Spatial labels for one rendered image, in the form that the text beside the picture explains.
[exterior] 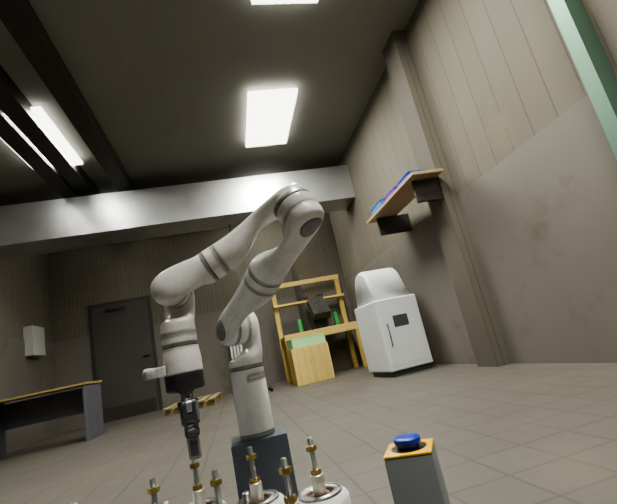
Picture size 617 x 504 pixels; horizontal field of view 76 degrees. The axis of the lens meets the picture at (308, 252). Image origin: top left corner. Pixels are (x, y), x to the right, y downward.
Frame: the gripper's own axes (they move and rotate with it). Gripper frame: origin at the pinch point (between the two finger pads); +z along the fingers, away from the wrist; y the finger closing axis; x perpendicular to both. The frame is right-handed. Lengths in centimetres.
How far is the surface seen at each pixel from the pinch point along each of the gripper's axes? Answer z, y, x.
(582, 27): -157, 38, -242
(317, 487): 8.9, -15.2, -18.3
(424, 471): 6.4, -31.9, -29.3
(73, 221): -259, 517, 113
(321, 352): -6, 505, -208
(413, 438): 2.5, -29.9, -30.1
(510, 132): -140, 119, -261
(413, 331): -9, 316, -255
